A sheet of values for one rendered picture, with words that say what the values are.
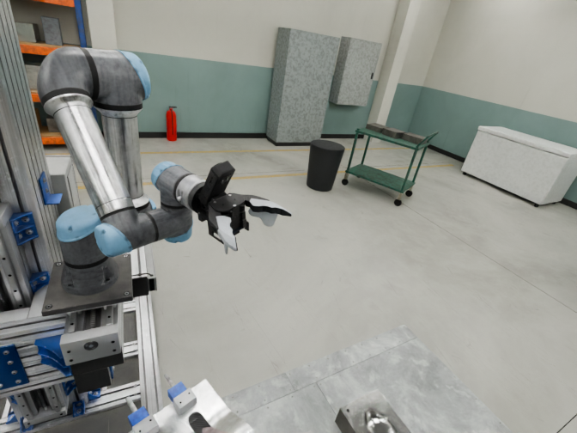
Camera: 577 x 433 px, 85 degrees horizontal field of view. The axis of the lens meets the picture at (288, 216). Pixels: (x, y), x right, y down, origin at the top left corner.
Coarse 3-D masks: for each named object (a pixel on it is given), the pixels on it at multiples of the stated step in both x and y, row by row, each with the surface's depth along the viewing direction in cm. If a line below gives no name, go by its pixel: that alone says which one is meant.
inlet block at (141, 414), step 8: (128, 400) 85; (136, 408) 84; (144, 408) 84; (128, 416) 81; (136, 416) 82; (144, 416) 82; (152, 416) 81; (136, 424) 79; (144, 424) 79; (152, 424) 79; (136, 432) 77; (144, 432) 78; (152, 432) 79
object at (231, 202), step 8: (200, 184) 68; (192, 192) 67; (200, 192) 68; (224, 192) 66; (192, 200) 67; (216, 200) 64; (224, 200) 64; (232, 200) 65; (240, 200) 65; (192, 208) 68; (200, 208) 70; (208, 208) 67; (216, 208) 62; (224, 208) 62; (232, 208) 62; (240, 208) 64; (200, 216) 71; (208, 216) 65; (232, 216) 63; (240, 216) 66; (208, 224) 66; (232, 224) 65; (240, 224) 67; (248, 224) 69; (216, 232) 65
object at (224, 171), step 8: (216, 168) 59; (224, 168) 60; (232, 168) 61; (208, 176) 61; (216, 176) 59; (224, 176) 60; (208, 184) 62; (216, 184) 61; (224, 184) 64; (208, 192) 63; (216, 192) 65; (200, 200) 67; (208, 200) 65
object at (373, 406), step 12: (372, 396) 96; (348, 408) 92; (360, 408) 92; (372, 408) 93; (384, 408) 93; (336, 420) 94; (348, 420) 89; (360, 420) 89; (372, 420) 91; (384, 420) 91; (396, 420) 91; (348, 432) 89; (360, 432) 86; (372, 432) 89; (384, 432) 89; (396, 432) 88; (408, 432) 88
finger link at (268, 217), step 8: (256, 200) 66; (264, 200) 66; (256, 208) 64; (264, 208) 65; (272, 208) 64; (280, 208) 64; (256, 216) 67; (264, 216) 67; (272, 216) 67; (264, 224) 68; (272, 224) 68
